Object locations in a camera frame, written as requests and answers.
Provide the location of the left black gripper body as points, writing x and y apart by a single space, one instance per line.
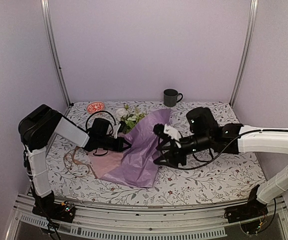
104 144

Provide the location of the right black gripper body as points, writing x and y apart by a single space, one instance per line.
175 151

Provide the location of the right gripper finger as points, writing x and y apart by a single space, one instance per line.
163 145
167 159

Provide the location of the purple pink wrapping paper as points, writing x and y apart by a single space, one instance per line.
133 167

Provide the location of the green white flower sprig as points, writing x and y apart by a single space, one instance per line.
139 116

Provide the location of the white rose long stem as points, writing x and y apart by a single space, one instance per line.
124 114

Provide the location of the red patterned ceramic bowl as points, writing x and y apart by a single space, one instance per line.
95 106

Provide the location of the dark grey metal mug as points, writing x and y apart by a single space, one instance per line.
171 97

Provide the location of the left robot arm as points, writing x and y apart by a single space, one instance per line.
38 128

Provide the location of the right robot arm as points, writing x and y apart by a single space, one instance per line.
212 165

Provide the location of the beige raffia ribbon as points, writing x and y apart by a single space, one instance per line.
69 161

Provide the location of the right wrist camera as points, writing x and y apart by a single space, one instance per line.
173 133

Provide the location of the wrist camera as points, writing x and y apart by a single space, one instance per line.
117 129
173 133

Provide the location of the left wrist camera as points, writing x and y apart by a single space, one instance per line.
117 129

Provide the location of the front aluminium rail base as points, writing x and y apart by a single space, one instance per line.
126 222

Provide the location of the left aluminium frame post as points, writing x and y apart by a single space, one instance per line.
53 49

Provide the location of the aluminium frame post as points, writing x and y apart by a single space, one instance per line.
244 57
53 49

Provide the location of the right aluminium frame post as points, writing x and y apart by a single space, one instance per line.
244 57

